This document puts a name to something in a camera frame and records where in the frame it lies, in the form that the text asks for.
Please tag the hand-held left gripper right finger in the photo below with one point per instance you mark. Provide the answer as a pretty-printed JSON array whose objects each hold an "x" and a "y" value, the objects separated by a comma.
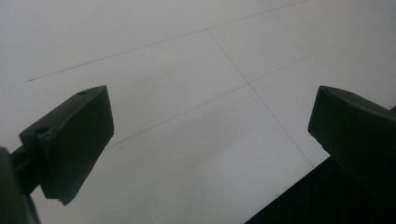
[{"x": 355, "y": 137}]

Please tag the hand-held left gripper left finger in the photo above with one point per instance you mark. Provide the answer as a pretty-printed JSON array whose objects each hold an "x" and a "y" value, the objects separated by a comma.
[{"x": 74, "y": 140}]

